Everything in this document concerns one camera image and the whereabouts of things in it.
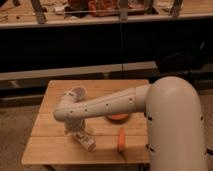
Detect white bottle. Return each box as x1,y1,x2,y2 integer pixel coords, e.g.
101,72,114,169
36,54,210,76
71,132,96,152

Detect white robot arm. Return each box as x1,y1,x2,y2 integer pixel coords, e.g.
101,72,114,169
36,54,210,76
54,76,208,171

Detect orange ceramic bowl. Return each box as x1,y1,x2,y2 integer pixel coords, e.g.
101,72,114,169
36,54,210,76
106,114,129,122

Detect translucent plastic cup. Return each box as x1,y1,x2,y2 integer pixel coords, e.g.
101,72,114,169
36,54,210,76
71,87,86,102

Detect orange carrot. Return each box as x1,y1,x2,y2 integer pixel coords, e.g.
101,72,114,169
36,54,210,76
117,128,126,161

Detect wooden folding table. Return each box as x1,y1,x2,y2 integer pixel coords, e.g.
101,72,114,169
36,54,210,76
22,80,149,171

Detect wooden shelf with clutter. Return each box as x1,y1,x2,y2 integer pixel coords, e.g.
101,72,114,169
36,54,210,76
0,0,213,29

